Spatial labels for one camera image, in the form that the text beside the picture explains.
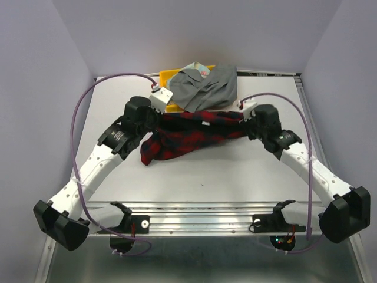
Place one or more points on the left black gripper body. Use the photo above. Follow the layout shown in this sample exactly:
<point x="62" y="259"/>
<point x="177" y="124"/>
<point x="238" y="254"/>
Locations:
<point x="154" y="118"/>

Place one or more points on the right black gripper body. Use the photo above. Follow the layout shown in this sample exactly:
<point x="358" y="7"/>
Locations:
<point x="253" y="130"/>

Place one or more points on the red black plaid skirt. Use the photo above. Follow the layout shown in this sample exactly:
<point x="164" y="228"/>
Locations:
<point x="182" y="133"/>

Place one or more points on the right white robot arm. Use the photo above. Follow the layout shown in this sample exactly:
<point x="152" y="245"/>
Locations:
<point x="345" y="210"/>

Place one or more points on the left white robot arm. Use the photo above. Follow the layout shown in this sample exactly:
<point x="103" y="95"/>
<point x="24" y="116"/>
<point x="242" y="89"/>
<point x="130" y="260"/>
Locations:
<point x="65" y="217"/>

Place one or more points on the yellow plastic bin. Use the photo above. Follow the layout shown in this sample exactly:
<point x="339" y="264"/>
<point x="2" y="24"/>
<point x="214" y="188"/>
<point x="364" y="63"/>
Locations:
<point x="165" y="78"/>

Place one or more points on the grey skirt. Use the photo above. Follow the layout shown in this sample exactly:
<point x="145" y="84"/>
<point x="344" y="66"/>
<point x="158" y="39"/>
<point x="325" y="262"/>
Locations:
<point x="193" y="91"/>

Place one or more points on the pastel patterned cloth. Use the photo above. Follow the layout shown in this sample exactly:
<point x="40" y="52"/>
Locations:
<point x="202" y="69"/>

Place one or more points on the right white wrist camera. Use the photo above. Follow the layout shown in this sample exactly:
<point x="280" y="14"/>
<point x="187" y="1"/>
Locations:
<point x="246" y="107"/>

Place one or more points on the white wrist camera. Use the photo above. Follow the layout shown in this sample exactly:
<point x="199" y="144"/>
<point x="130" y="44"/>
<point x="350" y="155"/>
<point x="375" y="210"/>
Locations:
<point x="246" y="107"/>
<point x="160" y="98"/>

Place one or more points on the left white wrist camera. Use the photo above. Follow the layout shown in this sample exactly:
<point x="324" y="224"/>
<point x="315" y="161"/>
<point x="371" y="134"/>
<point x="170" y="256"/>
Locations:
<point x="160" y="98"/>

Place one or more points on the aluminium frame rail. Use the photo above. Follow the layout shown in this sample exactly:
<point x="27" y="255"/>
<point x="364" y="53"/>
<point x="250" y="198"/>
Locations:
<point x="202" y="204"/>

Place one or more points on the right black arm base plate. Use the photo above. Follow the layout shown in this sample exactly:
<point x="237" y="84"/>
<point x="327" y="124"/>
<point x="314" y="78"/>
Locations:
<point x="274" y="222"/>

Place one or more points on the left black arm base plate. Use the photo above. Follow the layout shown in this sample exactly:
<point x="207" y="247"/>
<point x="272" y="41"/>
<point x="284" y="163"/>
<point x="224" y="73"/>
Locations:
<point x="120" y="218"/>

